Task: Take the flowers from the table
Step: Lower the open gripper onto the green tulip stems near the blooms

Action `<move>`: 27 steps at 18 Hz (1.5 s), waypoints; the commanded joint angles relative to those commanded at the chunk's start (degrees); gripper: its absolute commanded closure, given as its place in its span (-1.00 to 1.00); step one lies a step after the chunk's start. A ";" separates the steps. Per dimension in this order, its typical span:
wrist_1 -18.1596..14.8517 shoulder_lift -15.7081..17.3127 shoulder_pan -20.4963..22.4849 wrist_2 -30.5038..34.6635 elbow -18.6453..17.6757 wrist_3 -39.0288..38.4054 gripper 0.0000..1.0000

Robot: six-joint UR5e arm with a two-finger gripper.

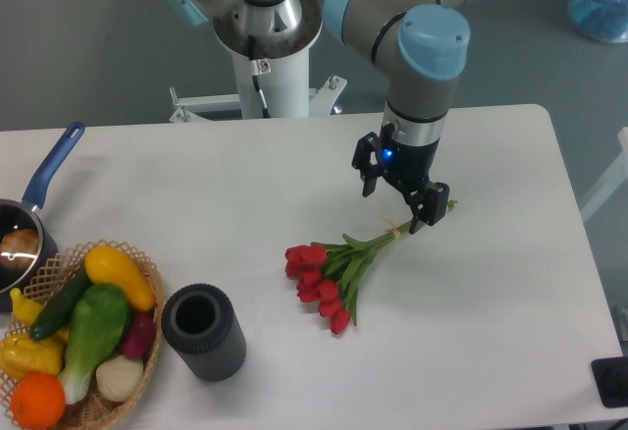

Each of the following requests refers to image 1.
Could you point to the blue transparent container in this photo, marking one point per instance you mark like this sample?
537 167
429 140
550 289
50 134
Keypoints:
600 20

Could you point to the dark saucepan with blue handle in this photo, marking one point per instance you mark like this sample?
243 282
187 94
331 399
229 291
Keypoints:
23 214

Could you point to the green bok choy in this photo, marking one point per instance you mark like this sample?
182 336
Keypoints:
99 320

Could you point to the dark grey ribbed vase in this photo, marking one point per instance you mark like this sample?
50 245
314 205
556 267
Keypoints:
200 324

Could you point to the yellow banana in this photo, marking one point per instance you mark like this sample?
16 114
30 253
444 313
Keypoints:
24 309

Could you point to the red radish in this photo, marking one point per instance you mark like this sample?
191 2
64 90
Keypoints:
140 336

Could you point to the white garlic bulb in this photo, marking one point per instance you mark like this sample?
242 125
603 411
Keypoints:
118 377

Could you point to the yellow bell pepper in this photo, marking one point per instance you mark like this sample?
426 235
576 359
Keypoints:
21 356

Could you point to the orange fruit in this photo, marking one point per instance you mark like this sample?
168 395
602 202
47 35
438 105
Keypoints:
38 401

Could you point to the black device at table edge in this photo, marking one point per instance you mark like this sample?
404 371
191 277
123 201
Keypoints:
611 380

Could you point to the green cucumber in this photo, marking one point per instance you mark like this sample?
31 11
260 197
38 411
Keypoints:
58 310

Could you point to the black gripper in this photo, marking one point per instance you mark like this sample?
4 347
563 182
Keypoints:
406 168

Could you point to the yellow squash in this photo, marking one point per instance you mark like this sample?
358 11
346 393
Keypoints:
105 264

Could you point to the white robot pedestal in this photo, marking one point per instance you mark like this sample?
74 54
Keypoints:
270 50

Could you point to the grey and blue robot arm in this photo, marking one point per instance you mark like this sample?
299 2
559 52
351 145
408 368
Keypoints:
419 45

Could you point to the red tulip bouquet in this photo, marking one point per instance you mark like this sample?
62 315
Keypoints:
329 274

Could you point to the bread roll in saucepan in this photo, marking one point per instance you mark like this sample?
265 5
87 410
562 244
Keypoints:
18 249

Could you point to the white frame at right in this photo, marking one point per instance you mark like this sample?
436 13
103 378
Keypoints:
608 182

